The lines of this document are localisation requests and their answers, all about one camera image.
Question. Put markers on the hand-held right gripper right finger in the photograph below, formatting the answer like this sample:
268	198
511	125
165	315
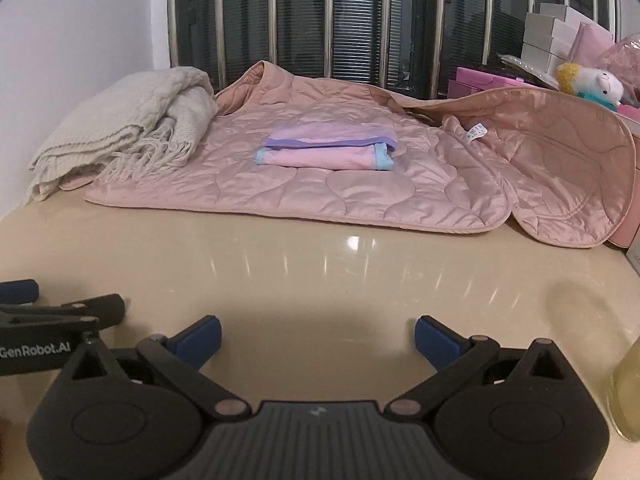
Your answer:
435	342

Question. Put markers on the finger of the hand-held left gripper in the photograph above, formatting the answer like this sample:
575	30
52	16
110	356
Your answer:
107	310
20	292

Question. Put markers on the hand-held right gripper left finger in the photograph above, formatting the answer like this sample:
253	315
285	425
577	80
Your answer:
200	342

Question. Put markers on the pink blue purple-trimmed garment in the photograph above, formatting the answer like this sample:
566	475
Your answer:
325	152

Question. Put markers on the beige knitted fringed blanket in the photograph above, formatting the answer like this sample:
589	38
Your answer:
115	125

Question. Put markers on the pink quilted blanket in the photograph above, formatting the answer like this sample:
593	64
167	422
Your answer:
310	190

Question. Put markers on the clear glass jar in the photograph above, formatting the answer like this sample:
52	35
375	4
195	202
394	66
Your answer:
627	395

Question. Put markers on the flat pink box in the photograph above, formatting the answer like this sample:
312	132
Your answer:
485	77

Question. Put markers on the clear plastic packet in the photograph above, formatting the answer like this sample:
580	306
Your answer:
525	66

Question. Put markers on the white plush alpaca toy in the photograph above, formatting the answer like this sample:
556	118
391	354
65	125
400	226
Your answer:
597	82

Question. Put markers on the white cardboard box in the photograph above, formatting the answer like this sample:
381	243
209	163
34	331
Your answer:
542	55
547	30
565	12

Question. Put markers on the metal window grille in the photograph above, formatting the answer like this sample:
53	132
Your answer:
350	20

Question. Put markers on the pink fabric pouch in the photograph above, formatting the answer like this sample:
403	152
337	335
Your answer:
592	45

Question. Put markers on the pink translucent bag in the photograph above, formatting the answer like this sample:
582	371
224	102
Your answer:
625	60

